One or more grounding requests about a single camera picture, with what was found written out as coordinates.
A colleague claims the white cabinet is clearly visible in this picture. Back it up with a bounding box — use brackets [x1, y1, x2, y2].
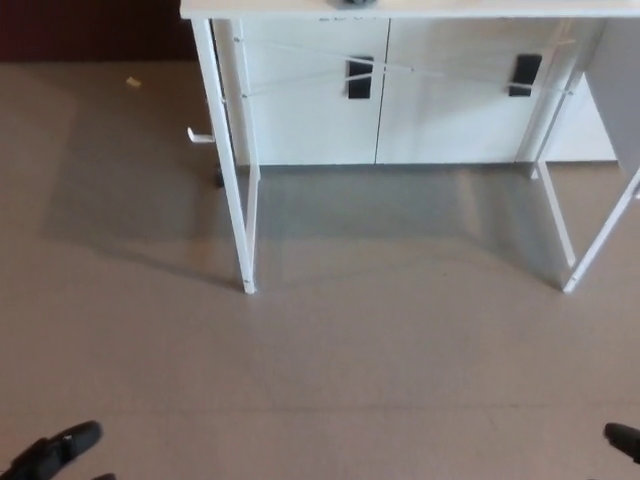
[209, 17, 619, 166]

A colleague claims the dark brown wooden cabinet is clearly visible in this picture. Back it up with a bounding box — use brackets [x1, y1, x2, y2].
[0, 0, 199, 64]

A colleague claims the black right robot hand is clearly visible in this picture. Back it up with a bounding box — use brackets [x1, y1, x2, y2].
[603, 422, 640, 459]

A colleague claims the white desk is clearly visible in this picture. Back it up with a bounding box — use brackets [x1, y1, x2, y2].
[179, 0, 640, 296]

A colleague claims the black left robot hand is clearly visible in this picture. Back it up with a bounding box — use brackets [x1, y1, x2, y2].
[0, 420, 117, 480]

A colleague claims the grey side panel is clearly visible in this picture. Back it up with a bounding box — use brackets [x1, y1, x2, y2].
[582, 19, 640, 171]

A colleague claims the white desk leg hook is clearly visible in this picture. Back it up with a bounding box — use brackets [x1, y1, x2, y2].
[187, 127, 216, 149]

